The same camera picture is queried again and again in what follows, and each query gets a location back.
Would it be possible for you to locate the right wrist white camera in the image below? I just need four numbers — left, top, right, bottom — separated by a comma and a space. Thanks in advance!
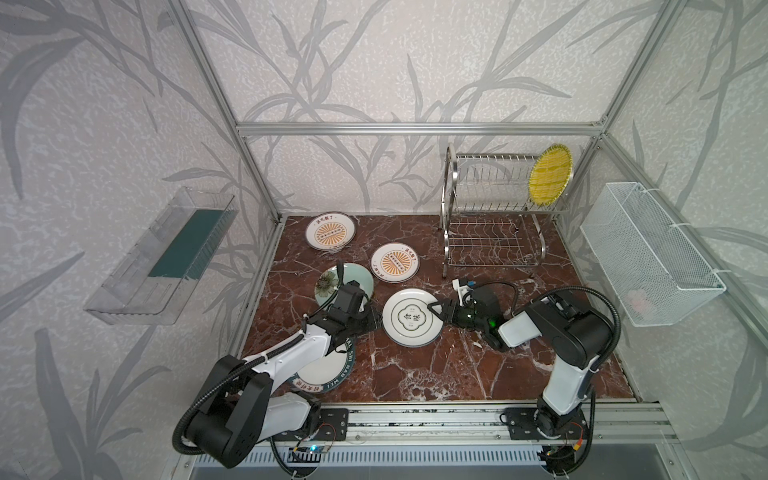
452, 278, 476, 307

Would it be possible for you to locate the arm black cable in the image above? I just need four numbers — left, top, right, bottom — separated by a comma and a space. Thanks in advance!
467, 280, 622, 475
170, 260, 346, 455

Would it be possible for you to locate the small orange sunburst plate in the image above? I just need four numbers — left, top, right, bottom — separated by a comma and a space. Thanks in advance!
370, 242, 420, 283

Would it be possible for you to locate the white wire mesh basket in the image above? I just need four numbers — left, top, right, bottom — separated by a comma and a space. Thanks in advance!
581, 182, 727, 328

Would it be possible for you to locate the stainless steel dish rack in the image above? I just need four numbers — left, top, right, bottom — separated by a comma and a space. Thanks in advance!
440, 145, 571, 276

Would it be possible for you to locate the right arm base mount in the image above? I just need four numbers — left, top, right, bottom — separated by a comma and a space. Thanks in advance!
499, 407, 587, 441

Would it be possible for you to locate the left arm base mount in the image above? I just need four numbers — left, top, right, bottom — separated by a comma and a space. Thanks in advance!
276, 407, 350, 442

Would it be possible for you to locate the clear plastic wall shelf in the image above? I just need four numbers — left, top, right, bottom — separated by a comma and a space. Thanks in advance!
84, 187, 238, 326

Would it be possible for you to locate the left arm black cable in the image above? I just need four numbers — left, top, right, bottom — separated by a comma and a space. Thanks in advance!
170, 260, 346, 455

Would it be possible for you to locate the yellow woven bamboo plate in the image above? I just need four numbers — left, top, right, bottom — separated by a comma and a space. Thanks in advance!
528, 144, 573, 206

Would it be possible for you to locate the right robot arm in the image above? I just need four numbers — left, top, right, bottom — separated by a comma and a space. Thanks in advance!
427, 281, 621, 439

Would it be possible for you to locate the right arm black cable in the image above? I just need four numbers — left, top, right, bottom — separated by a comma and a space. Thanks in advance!
467, 280, 622, 475

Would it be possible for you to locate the green flower plate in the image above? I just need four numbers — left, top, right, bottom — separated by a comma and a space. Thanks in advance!
314, 263, 374, 306

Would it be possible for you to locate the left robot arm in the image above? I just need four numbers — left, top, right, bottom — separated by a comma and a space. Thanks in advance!
171, 281, 379, 468

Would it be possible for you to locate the large orange sunburst plate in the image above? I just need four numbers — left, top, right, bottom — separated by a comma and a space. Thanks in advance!
305, 212, 356, 251

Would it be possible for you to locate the white plate dark lettered rim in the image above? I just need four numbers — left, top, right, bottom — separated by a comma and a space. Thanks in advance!
288, 339, 356, 394

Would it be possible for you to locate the white plate green rim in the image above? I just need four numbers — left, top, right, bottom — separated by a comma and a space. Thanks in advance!
382, 288, 444, 348

